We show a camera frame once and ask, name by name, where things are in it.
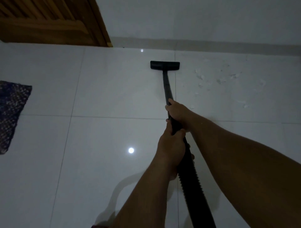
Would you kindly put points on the person's left hand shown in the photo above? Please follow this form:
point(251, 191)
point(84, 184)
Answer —
point(169, 146)

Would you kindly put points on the person's right hand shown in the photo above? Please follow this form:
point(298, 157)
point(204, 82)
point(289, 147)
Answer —
point(181, 115)

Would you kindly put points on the person's right thumb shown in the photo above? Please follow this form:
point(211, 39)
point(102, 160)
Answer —
point(172, 101)

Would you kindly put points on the person's left thumb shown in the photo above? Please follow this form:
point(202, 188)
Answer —
point(180, 133)

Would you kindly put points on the black vacuum wand with nozzle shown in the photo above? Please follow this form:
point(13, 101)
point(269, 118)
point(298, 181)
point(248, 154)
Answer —
point(167, 87)

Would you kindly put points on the person's left forearm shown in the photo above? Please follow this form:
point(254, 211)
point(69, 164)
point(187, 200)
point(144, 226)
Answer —
point(143, 195)

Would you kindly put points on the person's right forearm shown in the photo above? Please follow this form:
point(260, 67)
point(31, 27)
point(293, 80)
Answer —
point(239, 169)

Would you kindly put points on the scattered white paper scraps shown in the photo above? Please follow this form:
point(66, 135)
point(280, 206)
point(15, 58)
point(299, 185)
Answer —
point(219, 81)

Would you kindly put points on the wooden louvered door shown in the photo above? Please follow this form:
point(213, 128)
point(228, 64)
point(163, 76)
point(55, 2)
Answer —
point(44, 23)

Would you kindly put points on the dark speckled floor mat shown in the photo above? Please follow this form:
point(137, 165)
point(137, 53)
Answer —
point(10, 112)

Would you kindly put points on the wooden door frame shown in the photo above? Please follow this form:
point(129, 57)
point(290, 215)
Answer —
point(101, 25)

